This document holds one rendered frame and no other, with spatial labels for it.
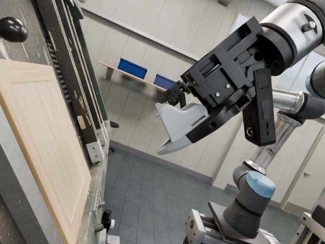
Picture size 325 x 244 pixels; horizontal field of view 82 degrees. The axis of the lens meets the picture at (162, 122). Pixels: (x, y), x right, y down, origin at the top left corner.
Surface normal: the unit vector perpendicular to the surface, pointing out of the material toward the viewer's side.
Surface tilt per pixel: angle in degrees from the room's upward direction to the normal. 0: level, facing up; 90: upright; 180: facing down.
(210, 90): 90
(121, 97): 90
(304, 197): 90
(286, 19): 74
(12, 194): 90
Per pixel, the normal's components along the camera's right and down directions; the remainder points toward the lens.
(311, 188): 0.07, 0.17
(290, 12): -0.37, -0.37
